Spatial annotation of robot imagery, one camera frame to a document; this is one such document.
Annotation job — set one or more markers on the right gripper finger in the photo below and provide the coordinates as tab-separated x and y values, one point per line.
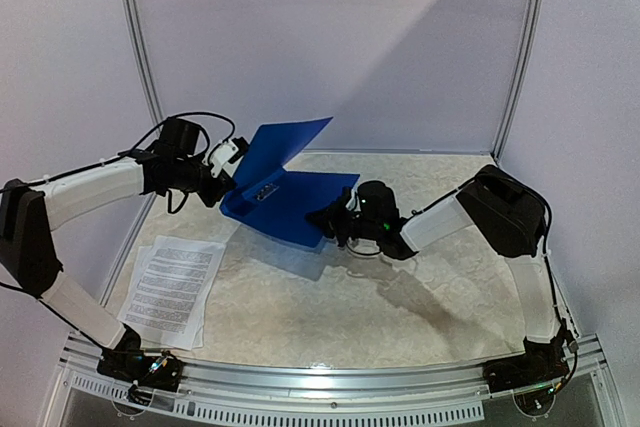
321	220
339	204

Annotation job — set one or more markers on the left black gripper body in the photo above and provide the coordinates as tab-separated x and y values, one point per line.
209	195

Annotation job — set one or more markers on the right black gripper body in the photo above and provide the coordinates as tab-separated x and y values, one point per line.
338	217

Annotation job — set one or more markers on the blue file folder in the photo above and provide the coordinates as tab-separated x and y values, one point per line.
282	215

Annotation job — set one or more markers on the printed paper sheet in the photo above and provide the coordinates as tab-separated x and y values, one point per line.
210	253
197	337

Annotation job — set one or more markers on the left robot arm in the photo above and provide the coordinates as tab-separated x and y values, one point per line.
177	156

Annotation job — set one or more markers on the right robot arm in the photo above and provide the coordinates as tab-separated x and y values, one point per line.
513	219

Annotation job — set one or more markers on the metal folder clip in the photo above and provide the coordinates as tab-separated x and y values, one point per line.
265	191

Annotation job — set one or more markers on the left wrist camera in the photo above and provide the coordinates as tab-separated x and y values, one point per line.
225	153

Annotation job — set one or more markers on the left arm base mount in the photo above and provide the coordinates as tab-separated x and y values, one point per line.
128	362

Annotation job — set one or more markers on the left aluminium frame post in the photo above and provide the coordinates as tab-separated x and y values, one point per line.
141	59

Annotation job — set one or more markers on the aluminium frame post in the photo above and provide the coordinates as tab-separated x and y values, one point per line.
141	59
524	52

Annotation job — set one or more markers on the aluminium front rail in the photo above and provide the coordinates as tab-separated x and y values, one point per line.
220	394

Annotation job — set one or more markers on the right aluminium frame post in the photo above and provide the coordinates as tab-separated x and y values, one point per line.
524	52

